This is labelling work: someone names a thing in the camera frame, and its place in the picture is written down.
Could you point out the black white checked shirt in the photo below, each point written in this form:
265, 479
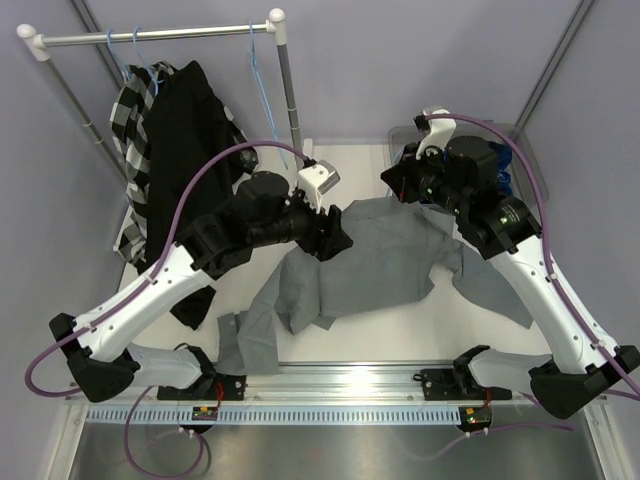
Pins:
131, 107

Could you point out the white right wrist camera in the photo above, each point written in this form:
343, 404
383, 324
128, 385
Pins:
437, 127

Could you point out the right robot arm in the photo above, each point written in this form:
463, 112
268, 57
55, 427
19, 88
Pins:
584, 362

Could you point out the light blue hanger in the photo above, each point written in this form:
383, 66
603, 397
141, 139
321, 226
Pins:
122, 66
145, 60
261, 87

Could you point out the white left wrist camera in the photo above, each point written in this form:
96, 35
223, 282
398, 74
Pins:
315, 181

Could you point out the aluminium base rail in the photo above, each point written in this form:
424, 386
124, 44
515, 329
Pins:
311, 395

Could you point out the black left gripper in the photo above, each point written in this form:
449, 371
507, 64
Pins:
325, 237

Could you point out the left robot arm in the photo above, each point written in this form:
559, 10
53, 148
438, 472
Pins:
98, 345

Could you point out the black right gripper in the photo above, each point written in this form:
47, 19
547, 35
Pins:
402, 176

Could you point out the aluminium frame post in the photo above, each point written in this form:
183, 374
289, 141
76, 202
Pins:
96, 82
561, 48

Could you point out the clear grey plastic bin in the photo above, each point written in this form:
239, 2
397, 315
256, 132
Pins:
399, 136

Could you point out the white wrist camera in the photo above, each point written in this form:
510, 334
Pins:
315, 181
437, 127

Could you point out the grey shirt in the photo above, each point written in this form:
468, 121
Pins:
395, 247

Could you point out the white clothes rack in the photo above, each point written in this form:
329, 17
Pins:
275, 25

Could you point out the blue plaid shirt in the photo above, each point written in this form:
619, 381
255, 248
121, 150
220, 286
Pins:
502, 167

